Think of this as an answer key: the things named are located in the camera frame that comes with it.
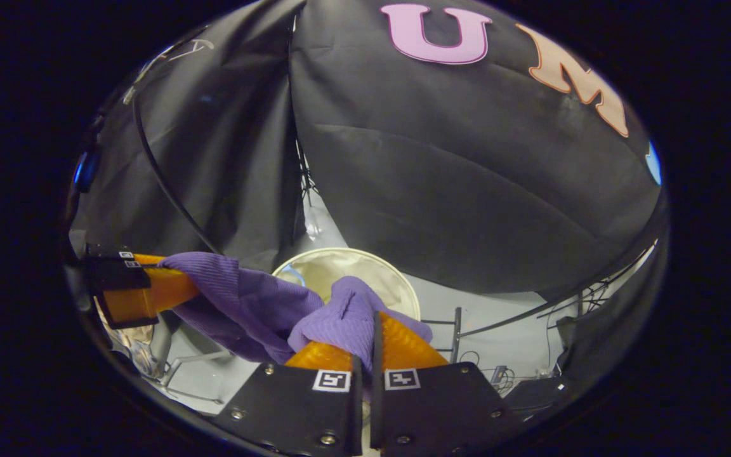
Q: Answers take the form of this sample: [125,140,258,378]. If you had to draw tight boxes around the black floor cables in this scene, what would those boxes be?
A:
[534,279,598,337]

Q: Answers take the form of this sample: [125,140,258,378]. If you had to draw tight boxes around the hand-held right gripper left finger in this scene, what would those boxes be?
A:
[212,341,365,457]

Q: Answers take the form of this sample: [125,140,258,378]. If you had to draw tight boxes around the shiny crumpled sheet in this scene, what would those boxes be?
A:
[96,298,154,378]

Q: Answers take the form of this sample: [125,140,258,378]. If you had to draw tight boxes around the black tripod stand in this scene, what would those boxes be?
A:
[293,136,322,245]

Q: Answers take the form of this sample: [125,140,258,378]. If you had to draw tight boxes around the black flat box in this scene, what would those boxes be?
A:
[505,378,566,413]

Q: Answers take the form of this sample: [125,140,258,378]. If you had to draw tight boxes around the purple shirt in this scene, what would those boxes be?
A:
[157,251,433,375]

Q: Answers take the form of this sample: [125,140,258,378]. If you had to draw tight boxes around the black backdrop cloth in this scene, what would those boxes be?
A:
[70,0,669,394]

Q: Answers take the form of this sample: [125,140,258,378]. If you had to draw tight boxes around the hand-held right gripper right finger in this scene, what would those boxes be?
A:
[371,310,522,453]

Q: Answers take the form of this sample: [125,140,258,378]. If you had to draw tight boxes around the grey metal frame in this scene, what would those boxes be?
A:
[150,311,236,405]

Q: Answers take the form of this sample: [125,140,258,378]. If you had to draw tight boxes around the cream laundry hamper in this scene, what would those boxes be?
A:
[272,248,421,321]

